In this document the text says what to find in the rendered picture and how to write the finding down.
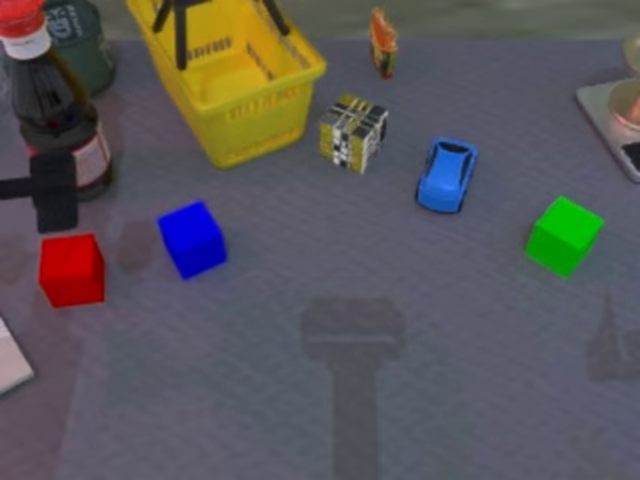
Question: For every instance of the red cube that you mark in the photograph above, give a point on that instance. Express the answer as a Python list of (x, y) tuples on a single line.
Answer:
[(70, 272)]

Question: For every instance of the blue cube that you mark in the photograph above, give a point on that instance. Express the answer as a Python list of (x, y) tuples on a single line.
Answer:
[(192, 240)]

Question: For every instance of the green cube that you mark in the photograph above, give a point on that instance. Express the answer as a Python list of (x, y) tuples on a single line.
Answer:
[(565, 237)]

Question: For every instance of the dark cola bottle red cap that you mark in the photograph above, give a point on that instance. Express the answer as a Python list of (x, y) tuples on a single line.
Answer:
[(50, 100)]

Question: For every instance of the dark green can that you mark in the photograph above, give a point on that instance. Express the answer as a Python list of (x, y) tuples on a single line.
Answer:
[(87, 45)]

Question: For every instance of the yellow black patterned cube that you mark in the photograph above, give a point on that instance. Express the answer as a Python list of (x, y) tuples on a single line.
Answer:
[(352, 135)]

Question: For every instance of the orange snack packet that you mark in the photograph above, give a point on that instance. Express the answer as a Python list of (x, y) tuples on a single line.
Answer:
[(384, 45)]

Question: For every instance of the blue toy car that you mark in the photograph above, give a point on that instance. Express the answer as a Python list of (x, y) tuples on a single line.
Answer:
[(446, 177)]

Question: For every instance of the silver kitchen scale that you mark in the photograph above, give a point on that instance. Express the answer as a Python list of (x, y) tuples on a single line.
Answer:
[(607, 135)]

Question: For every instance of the copper bowl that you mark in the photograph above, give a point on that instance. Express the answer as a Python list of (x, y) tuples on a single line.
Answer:
[(627, 107)]

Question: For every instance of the beige bowl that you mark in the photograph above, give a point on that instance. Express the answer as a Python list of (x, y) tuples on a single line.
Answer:
[(633, 55)]

